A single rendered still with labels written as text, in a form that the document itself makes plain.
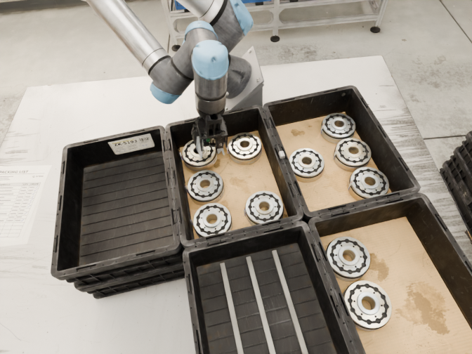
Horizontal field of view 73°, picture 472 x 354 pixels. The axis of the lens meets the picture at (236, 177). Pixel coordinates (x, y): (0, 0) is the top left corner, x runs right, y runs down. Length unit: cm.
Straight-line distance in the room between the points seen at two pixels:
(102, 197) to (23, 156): 52
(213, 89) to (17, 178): 90
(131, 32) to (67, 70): 222
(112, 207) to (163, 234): 18
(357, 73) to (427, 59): 148
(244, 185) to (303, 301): 35
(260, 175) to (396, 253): 41
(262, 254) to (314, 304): 17
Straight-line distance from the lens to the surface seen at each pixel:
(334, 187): 96
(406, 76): 274
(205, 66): 70
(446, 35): 327
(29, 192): 135
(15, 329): 115
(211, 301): 83
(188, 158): 96
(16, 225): 130
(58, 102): 161
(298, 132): 107
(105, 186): 105
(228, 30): 106
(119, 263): 80
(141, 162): 106
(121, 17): 92
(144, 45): 88
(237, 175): 96
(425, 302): 90
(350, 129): 106
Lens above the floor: 163
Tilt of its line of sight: 57 degrees down
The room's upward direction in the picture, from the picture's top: 7 degrees counter-clockwise
